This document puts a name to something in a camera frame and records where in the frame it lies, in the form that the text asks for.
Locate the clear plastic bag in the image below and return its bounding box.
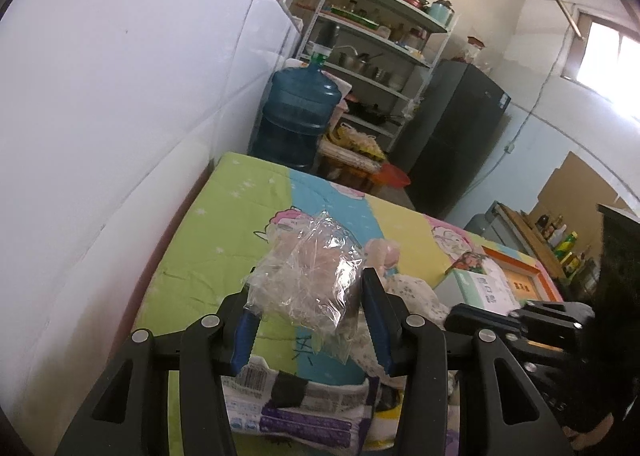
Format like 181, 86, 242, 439
245, 208, 364, 362

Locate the person's right hand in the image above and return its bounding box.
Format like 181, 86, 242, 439
562, 414, 614, 452

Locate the orange shallow cardboard box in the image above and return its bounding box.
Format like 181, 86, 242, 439
483, 245, 563, 303

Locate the green white tissue box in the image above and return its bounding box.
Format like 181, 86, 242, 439
434, 268, 521, 315

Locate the green yellow bottle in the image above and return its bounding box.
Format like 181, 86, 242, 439
553, 231, 578, 260

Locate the wooden counter top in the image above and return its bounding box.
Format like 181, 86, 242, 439
496, 202, 565, 283

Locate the floral tissue pack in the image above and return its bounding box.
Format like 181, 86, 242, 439
446, 251, 488, 275

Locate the white purple tissue pack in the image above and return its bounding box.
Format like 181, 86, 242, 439
221, 356, 380, 455

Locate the white patterned cloth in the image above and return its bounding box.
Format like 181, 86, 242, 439
350, 274, 450, 390

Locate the brown cardboard sheet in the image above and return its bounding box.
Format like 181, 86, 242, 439
529, 153, 630, 242

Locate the cream plush toy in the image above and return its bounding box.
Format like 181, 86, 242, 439
364, 238, 400, 279

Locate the red plastic basin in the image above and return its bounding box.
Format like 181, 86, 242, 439
371, 162, 411, 189

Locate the dark grey refrigerator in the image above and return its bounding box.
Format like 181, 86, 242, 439
390, 60, 511, 217

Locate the white metal shelf rack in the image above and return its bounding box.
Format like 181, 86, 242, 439
295, 0, 458, 153

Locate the blue water jug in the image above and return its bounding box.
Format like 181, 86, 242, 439
248, 44, 341, 172

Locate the teal pot on shelf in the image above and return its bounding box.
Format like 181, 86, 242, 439
428, 0, 454, 26

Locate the window with frame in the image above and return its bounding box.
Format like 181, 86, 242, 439
562, 12, 639, 125

